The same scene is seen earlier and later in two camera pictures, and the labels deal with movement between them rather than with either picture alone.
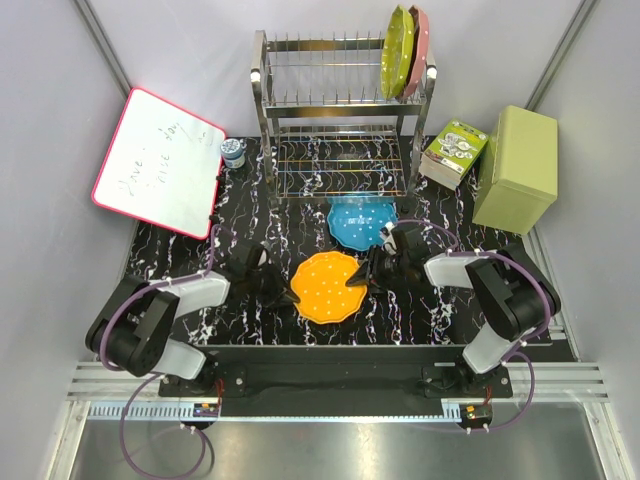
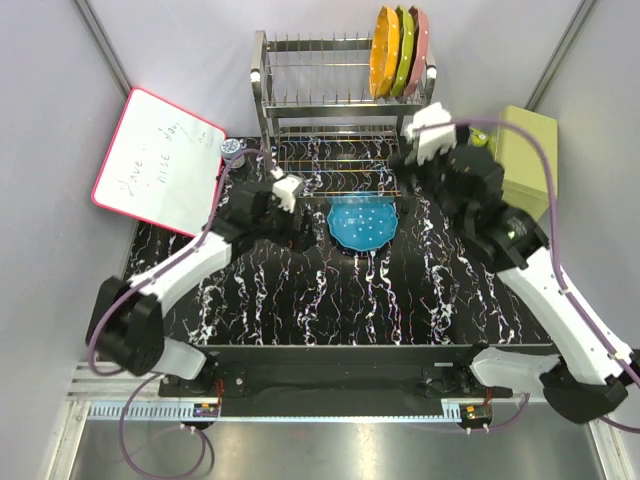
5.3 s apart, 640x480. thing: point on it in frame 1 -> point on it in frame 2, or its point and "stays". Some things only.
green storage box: [519, 181] stays
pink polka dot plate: [421, 48] stays
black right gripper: [362, 276] -> [403, 172]
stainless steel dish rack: [327, 129] stays
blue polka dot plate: [358, 220] stays
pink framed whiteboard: [162, 166] stays
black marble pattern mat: [330, 236] stays
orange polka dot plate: [319, 283] -> [384, 52]
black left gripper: [266, 279] -> [304, 228]
